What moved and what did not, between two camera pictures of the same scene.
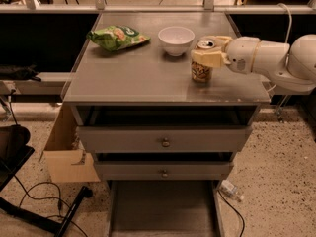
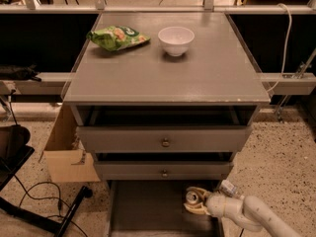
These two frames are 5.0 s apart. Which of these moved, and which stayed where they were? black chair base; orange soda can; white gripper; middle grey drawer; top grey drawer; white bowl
Moved: orange soda can; white gripper
Stayed: middle grey drawer; top grey drawer; white bowl; black chair base
